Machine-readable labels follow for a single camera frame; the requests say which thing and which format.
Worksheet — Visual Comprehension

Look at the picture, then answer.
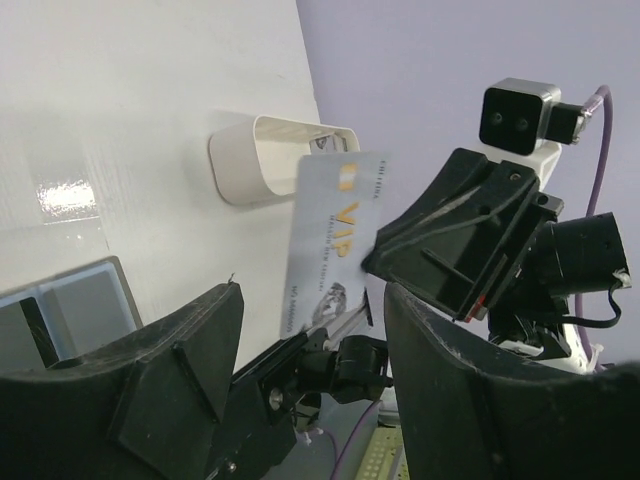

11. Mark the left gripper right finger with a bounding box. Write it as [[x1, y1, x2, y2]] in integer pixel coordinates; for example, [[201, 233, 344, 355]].
[[384, 284, 639, 479]]

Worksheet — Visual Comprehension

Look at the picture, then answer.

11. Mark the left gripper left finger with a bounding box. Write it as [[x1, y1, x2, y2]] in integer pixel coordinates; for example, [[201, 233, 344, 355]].
[[1, 282, 244, 479]]

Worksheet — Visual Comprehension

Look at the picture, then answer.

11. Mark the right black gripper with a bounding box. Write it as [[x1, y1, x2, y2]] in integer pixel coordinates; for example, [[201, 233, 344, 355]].
[[362, 148, 630, 350]]

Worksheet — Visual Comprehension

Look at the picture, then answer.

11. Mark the grey card holder wallet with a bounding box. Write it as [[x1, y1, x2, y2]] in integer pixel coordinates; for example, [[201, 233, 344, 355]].
[[1, 256, 143, 373]]

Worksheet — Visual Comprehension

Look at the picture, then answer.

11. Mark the silver VIP credit card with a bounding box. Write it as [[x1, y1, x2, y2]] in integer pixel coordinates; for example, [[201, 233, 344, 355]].
[[280, 152, 388, 339]]

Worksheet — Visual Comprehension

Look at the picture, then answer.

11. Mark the black VIP credit card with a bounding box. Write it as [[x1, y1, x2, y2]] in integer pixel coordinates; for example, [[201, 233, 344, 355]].
[[19, 297, 59, 368]]

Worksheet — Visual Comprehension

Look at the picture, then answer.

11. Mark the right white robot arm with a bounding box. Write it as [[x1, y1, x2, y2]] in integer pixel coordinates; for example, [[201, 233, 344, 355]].
[[363, 148, 631, 374]]

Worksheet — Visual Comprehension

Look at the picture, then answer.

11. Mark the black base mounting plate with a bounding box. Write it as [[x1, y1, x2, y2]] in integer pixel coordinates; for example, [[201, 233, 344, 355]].
[[182, 329, 393, 479]]

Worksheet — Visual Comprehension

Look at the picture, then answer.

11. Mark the white plastic tray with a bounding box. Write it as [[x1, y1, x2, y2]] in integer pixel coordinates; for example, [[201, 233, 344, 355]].
[[208, 115, 360, 206]]

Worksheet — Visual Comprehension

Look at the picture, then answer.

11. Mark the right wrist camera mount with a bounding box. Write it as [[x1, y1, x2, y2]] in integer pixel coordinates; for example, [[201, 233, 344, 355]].
[[479, 77, 592, 188]]

